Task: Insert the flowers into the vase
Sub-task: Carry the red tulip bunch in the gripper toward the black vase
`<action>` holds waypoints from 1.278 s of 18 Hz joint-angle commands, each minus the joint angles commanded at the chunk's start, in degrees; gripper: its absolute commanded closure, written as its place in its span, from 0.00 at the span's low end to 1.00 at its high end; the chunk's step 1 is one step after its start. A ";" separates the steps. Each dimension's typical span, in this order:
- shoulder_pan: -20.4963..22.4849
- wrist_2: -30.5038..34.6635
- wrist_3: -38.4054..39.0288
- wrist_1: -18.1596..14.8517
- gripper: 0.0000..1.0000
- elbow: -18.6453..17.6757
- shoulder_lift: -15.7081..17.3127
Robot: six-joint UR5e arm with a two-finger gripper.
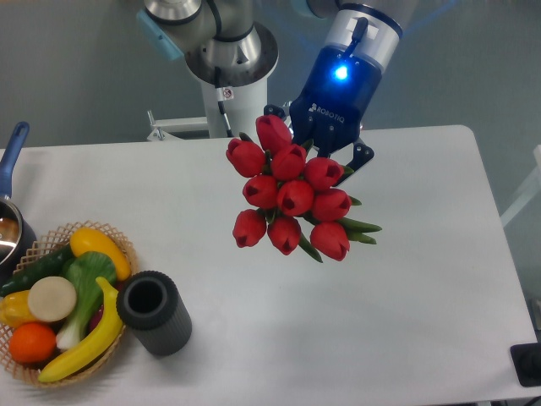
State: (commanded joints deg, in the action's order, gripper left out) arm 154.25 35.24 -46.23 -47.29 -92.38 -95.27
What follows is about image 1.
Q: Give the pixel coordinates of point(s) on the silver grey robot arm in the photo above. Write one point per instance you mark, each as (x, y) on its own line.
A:
(232, 56)

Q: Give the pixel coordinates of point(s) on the yellow bell pepper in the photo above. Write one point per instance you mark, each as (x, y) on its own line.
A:
(15, 310)

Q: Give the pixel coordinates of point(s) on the orange fruit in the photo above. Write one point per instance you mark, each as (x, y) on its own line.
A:
(32, 343)

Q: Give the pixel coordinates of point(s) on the beige round radish slice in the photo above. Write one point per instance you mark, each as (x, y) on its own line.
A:
(52, 299)

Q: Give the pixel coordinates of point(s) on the dark grey ribbed vase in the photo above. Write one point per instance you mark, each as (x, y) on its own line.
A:
(151, 306)

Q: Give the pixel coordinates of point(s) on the green cucumber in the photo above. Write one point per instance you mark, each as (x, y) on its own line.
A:
(49, 265)

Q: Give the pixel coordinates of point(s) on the yellow lemon squash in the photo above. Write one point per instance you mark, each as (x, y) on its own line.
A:
(86, 240)

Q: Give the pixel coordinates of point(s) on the red tulip bouquet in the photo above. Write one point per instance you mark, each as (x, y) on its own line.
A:
(294, 200)

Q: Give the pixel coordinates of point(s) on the green bok choy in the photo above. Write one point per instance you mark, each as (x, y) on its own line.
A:
(82, 273)

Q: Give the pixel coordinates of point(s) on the white frame at right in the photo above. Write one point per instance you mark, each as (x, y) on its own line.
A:
(526, 191)

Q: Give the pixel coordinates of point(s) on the woven wicker basket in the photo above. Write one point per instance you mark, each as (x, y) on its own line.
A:
(51, 242)

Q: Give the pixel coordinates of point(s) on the yellow banana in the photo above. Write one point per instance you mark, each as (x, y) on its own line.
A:
(92, 346)

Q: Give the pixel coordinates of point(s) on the blue handled saucepan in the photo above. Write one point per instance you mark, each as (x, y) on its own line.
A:
(17, 236)

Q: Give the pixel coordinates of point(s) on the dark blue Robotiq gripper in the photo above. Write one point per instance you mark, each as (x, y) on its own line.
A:
(331, 105)

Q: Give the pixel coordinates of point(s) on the black device at table edge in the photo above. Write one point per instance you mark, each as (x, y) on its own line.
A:
(526, 361)

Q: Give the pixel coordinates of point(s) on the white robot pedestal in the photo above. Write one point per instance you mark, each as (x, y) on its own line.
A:
(230, 107)

